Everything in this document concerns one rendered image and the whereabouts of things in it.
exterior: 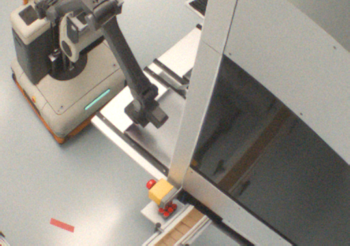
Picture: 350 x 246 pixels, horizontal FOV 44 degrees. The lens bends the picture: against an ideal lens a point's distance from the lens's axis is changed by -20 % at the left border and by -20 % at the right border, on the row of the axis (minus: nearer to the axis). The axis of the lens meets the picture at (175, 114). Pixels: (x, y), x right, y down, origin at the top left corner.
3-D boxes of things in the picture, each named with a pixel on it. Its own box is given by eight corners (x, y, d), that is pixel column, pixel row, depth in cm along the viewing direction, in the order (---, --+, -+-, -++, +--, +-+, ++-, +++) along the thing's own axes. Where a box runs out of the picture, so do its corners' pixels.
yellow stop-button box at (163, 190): (176, 196, 183) (178, 189, 177) (163, 208, 180) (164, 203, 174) (160, 183, 185) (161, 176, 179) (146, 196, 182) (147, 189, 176)
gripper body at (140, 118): (143, 129, 193) (145, 121, 186) (122, 110, 194) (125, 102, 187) (154, 117, 195) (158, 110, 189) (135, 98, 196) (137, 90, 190)
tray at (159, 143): (234, 145, 204) (236, 141, 201) (191, 190, 193) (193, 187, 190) (168, 91, 213) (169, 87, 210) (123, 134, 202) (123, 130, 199)
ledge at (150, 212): (190, 213, 191) (191, 212, 189) (168, 234, 185) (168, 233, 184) (162, 191, 194) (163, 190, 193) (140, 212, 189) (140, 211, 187)
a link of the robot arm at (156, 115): (152, 80, 179) (134, 97, 176) (177, 104, 177) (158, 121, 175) (147, 93, 190) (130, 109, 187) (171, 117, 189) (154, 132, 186)
